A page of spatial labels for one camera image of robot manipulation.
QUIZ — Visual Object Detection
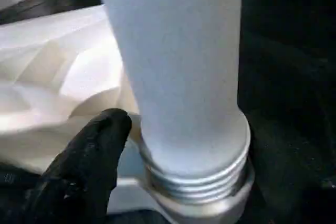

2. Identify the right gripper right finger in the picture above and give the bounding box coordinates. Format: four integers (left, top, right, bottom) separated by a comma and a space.
247, 110, 336, 224

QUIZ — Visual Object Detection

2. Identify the black work mat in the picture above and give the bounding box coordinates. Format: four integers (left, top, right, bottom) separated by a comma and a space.
0, 0, 336, 224

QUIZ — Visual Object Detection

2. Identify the white plastic table top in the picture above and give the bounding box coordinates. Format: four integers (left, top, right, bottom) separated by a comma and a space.
0, 4, 257, 224

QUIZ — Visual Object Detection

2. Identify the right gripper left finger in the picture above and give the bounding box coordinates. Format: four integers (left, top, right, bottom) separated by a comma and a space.
0, 108, 133, 224

